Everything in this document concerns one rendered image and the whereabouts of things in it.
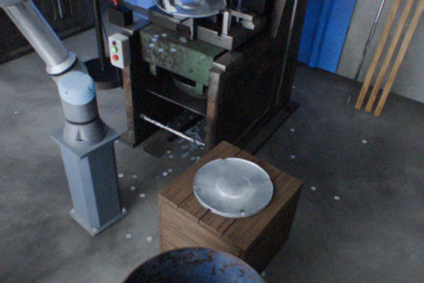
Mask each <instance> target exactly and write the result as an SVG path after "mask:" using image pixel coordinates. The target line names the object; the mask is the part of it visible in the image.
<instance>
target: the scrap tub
mask: <svg viewBox="0 0 424 283"><path fill-rule="evenodd" d="M121 283H266V282H265V281H264V280H263V278H262V277H261V276H260V275H259V274H258V273H257V272H256V271H255V270H254V269H252V268H251V267H250V266H249V265H248V264H247V263H245V262H244V261H242V260H240V259H239V258H238V257H235V256H234V255H232V254H230V253H227V252H225V251H222V250H216V249H213V248H208V247H179V248H175V249H172V250H167V251H163V252H160V253H157V254H155V255H154V256H152V257H150V258H148V259H147V260H145V261H144V262H142V263H140V264H139V265H138V266H137V267H136V268H135V269H134V270H133V271H131V272H130V273H129V274H128V275H127V277H125V279H124V280H123V281H122V282H121Z"/></svg>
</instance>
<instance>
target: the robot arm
mask: <svg viewBox="0 0 424 283"><path fill-rule="evenodd" d="M156 2H157V4H158V5H159V6H160V7H161V8H162V9H163V10H165V11H166V12H167V13H168V14H173V12H175V13H176V9H175V8H174V6H182V2H181V1H180V0H156ZM0 7H2V8H3V9H4V10H5V11H6V12H7V15H8V16H9V17H10V18H11V19H12V21H13V22H14V23H15V25H16V26H17V28H18V29H19V30H20V31H21V32H22V33H23V35H25V36H26V38H27V39H28V40H29V42H30V43H31V45H32V46H33V47H34V48H35V49H36V51H37V52H38V53H39V55H40V56H41V58H42V59H43V60H44V62H46V64H47V66H46V71H47V73H48V74H49V76H51V77H52V79H53V80H54V81H55V82H56V83H57V85H58V90H59V94H60V96H61V101H62V104H63V109H64V115H65V118H66V121H65V125H64V139H65V141H66V142H67V143H68V144H71V145H72V146H76V147H88V146H91V145H95V144H98V143H100V142H101V141H103V140H104V138H105V136H106V135H107V130H106V126H105V124H104V122H103V121H102V119H101V117H100V116H99V112H98V103H97V98H96V93H95V84H94V81H93V80H92V78H91V77H90V76H89V75H88V71H87V69H86V65H85V64H84V63H83V62H82V61H81V60H80V59H79V58H78V57H77V56H76V55H75V54H74V53H73V52H72V51H67V49H66V48H65V47H64V45H63V44H62V43H61V40H60V39H59V38H58V37H57V35H56V34H55V32H54V31H53V29H52V28H51V27H50V26H49V24H48V22H47V21H46V20H45V18H44V17H43V16H42V15H41V14H40V12H39V11H38V9H37V8H36V6H35V5H34V4H33V2H32V1H31V0H0Z"/></svg>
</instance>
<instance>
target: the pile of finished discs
mask: <svg viewBox="0 0 424 283"><path fill-rule="evenodd" d="M193 188H194V193H195V196H196V198H197V199H198V201H199V202H201V203H202V205H203V206H204V207H205V208H206V209H208V210H209V209H210V211H211V212H213V213H215V214H217V215H219V216H224V217H235V218H245V217H249V216H253V215H255V214H257V213H259V212H260V211H262V210H263V209H264V208H265V206H266V205H267V204H268V203H269V202H270V201H271V198H272V195H273V183H272V182H271V181H270V177H269V176H268V174H267V173H265V172H264V171H263V170H262V168H260V167H259V166H258V165H256V164H255V163H252V162H250V161H247V160H244V159H241V158H227V159H225V160H223V159H220V158H219V159H216V160H212V161H211V162H208V163H206V164H205V165H203V167H202V168H200V170H199V171H198V172H197V173H196V175H195V178H194V184H193Z"/></svg>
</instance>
